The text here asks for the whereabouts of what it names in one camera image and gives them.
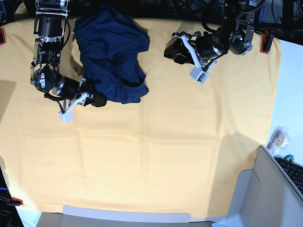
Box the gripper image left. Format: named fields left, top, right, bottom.
left=44, top=76, right=107, bottom=114

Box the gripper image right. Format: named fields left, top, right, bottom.
left=164, top=31, right=227, bottom=71

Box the dark blue long-sleeve shirt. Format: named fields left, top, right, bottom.
left=74, top=5, right=150, bottom=104

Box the red clamp top right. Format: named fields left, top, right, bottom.
left=260, top=29, right=276, bottom=54

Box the red clamp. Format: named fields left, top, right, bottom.
left=0, top=28, right=6, bottom=45
left=4, top=198, right=23, bottom=206
left=260, top=29, right=276, bottom=54

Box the yellow table cloth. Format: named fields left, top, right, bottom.
left=0, top=19, right=282, bottom=218

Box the red clamp top left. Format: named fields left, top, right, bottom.
left=0, top=28, right=6, bottom=45

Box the red clamp bottom left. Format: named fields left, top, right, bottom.
left=4, top=198, right=23, bottom=206

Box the clear tape dispenser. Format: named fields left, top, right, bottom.
left=266, top=126, right=290, bottom=152

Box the green tape roll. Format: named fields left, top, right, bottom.
left=284, top=154, right=294, bottom=163

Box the black keyboard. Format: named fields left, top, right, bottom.
left=274, top=157, right=303, bottom=201

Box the cardboard box right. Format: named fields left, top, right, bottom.
left=224, top=146, right=303, bottom=227

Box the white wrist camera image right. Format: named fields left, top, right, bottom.
left=190, top=67, right=209, bottom=84

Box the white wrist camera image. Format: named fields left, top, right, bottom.
left=59, top=112, right=74, bottom=123
left=190, top=67, right=209, bottom=84

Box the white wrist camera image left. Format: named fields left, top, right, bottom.
left=59, top=112, right=74, bottom=123

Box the black cable bundle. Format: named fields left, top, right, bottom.
left=139, top=0, right=228, bottom=19

